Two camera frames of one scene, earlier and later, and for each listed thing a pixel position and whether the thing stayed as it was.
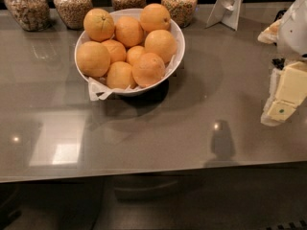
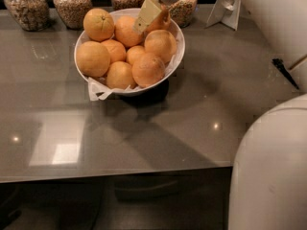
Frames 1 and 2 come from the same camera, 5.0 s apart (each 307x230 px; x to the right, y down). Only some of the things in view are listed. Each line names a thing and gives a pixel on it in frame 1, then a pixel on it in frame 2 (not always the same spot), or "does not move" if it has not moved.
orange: (154, 16) does not move
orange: (93, 58) does not move
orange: (99, 25) does not move
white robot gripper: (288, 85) to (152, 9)
